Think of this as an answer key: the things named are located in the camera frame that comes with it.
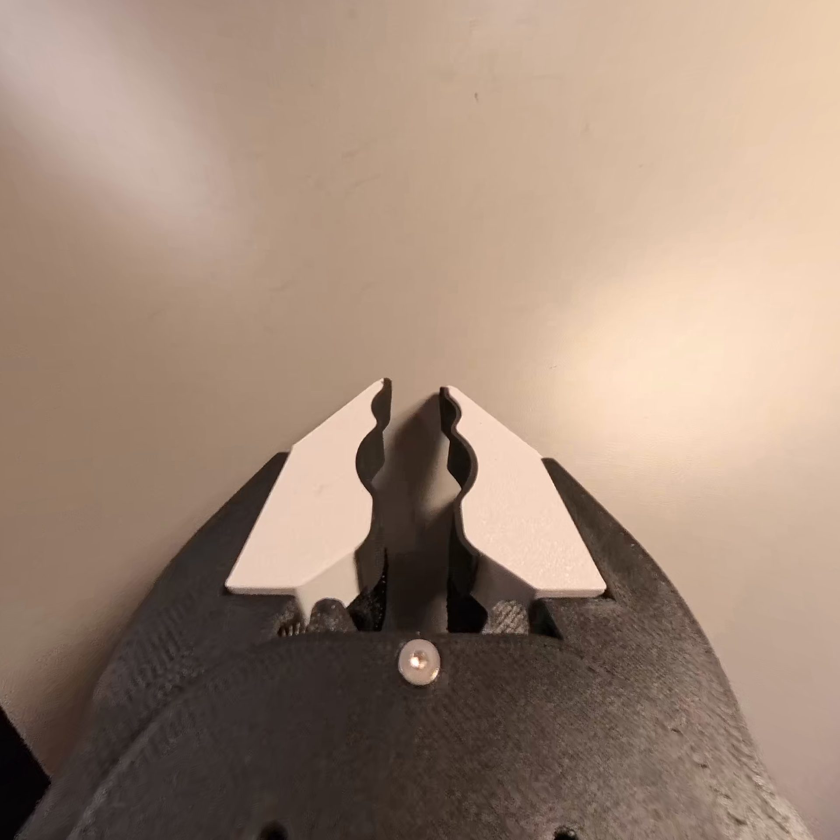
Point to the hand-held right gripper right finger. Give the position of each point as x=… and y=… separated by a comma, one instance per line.
x=531, y=525

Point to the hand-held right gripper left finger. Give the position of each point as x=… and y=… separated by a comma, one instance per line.
x=308, y=525

